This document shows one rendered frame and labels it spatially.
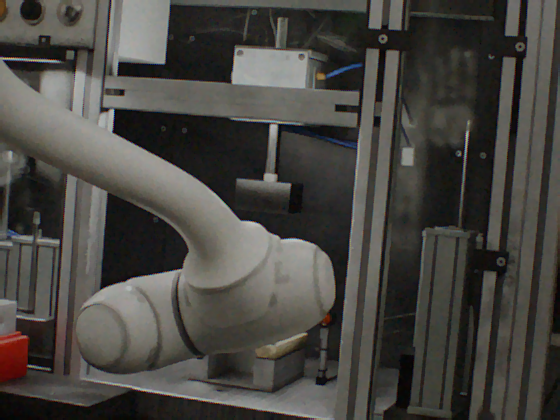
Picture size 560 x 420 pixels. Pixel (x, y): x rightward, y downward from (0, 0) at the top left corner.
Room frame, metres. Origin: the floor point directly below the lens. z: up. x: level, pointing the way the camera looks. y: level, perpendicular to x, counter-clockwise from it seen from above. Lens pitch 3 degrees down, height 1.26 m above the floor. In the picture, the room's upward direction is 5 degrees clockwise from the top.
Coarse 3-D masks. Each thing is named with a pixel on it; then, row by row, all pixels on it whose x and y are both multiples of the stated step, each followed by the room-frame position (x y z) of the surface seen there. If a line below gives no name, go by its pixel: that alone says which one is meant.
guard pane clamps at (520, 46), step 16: (368, 32) 1.53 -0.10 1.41; (384, 32) 1.52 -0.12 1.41; (400, 32) 1.52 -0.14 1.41; (368, 48) 1.53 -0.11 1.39; (384, 48) 1.52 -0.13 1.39; (400, 48) 1.52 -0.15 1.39; (496, 48) 1.48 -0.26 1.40; (512, 48) 1.47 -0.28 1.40; (480, 256) 1.48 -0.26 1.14; (496, 256) 1.47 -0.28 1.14
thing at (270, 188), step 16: (272, 128) 1.78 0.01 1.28; (272, 144) 1.78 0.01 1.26; (272, 160) 1.78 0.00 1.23; (272, 176) 1.78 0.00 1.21; (240, 192) 1.78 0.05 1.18; (256, 192) 1.77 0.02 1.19; (272, 192) 1.76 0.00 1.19; (288, 192) 1.75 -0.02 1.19; (240, 208) 1.77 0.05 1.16; (256, 208) 1.77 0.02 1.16; (272, 208) 1.76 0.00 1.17; (288, 208) 1.75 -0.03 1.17
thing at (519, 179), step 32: (512, 0) 1.48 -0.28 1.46; (512, 32) 1.48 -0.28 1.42; (512, 64) 1.47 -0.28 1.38; (512, 96) 1.47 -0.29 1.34; (288, 128) 1.98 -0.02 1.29; (512, 128) 1.47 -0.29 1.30; (512, 160) 1.48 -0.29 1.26; (512, 192) 1.47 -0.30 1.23; (512, 224) 1.47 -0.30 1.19; (512, 256) 1.47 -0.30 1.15; (512, 288) 1.47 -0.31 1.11; (480, 320) 1.48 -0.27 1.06; (512, 320) 1.47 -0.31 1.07; (480, 352) 1.48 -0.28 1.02; (480, 384) 1.47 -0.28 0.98; (128, 416) 1.63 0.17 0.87; (480, 416) 1.47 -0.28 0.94
